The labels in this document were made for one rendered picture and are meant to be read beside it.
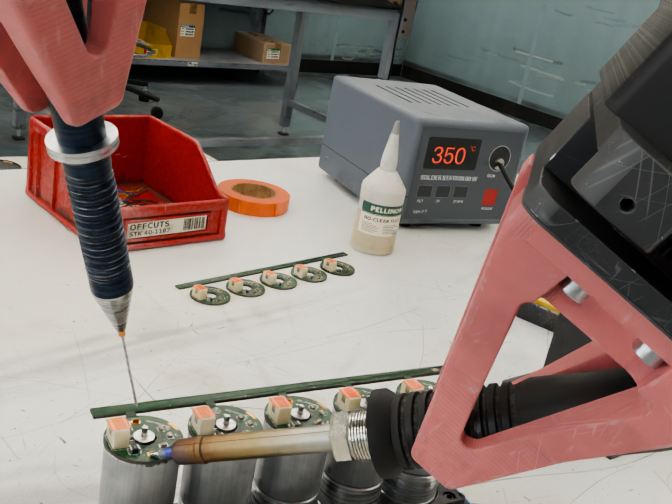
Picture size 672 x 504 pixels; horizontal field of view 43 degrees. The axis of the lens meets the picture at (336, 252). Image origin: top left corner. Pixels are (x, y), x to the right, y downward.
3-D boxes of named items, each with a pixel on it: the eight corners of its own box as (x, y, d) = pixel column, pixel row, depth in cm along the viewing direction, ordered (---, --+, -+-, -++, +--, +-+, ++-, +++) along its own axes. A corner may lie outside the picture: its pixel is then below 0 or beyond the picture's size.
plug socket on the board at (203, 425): (220, 434, 28) (223, 416, 28) (196, 437, 27) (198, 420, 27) (211, 420, 28) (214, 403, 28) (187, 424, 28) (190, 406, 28)
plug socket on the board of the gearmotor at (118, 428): (137, 446, 26) (139, 428, 26) (109, 450, 26) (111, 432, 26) (129, 432, 27) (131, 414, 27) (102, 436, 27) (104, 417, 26)
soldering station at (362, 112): (504, 232, 75) (533, 126, 71) (394, 233, 69) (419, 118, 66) (414, 176, 87) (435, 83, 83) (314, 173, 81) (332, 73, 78)
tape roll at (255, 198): (201, 200, 68) (203, 186, 68) (240, 187, 73) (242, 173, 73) (265, 222, 66) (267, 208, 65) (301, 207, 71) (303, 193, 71)
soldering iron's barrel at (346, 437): (172, 487, 25) (377, 471, 23) (158, 440, 25) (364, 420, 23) (193, 462, 27) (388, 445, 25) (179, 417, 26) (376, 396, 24)
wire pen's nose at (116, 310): (90, 332, 22) (80, 288, 22) (121, 309, 23) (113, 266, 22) (120, 348, 22) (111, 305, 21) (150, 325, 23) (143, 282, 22)
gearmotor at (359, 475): (385, 530, 33) (413, 416, 31) (329, 543, 31) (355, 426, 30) (353, 490, 35) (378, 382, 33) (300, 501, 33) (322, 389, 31)
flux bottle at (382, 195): (367, 257, 63) (394, 127, 59) (340, 240, 65) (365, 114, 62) (401, 254, 65) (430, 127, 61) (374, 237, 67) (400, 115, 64)
